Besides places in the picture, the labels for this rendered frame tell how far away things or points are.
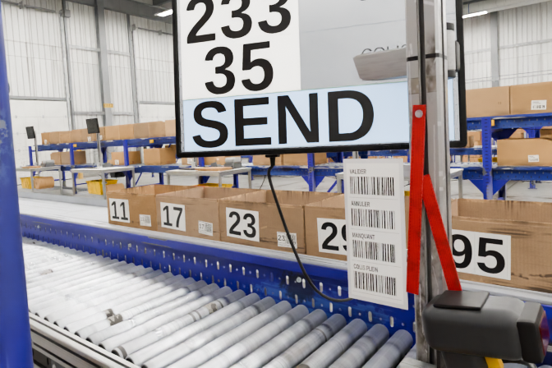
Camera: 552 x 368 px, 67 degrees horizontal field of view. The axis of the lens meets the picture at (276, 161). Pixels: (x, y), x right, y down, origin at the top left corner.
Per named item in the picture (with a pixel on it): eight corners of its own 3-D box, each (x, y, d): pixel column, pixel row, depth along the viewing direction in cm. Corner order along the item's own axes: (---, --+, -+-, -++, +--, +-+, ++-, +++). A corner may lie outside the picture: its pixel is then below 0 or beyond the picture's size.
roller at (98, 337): (87, 341, 114) (89, 359, 114) (223, 282, 155) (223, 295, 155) (78, 337, 117) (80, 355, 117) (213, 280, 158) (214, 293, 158)
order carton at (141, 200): (108, 225, 209) (105, 191, 208) (156, 214, 232) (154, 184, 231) (158, 232, 185) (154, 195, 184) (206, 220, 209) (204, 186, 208)
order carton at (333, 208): (305, 256, 137) (302, 205, 136) (347, 236, 160) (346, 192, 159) (426, 277, 113) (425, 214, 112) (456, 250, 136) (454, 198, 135)
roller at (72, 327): (56, 325, 125) (64, 330, 122) (190, 274, 166) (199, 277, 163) (57, 342, 125) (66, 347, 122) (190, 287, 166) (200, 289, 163)
